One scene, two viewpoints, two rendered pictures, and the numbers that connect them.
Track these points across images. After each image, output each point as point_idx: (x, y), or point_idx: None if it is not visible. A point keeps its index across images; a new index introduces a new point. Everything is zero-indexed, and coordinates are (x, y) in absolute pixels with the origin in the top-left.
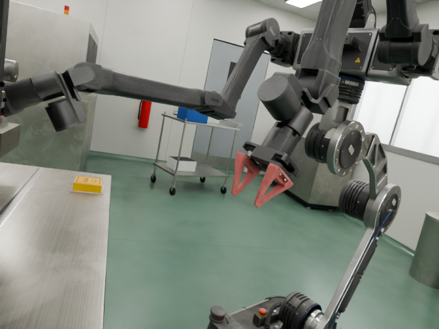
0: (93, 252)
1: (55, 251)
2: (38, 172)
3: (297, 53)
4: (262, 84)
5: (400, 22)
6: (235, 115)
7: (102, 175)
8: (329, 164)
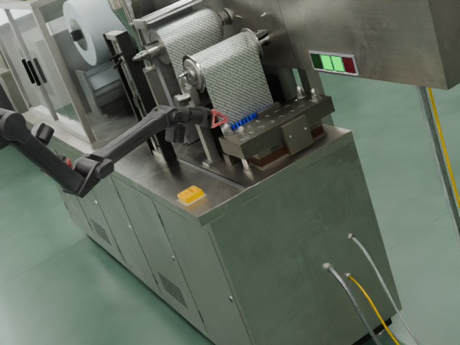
0: (144, 181)
1: (157, 174)
2: (237, 185)
3: None
4: (50, 126)
5: None
6: (63, 191)
7: (202, 211)
8: None
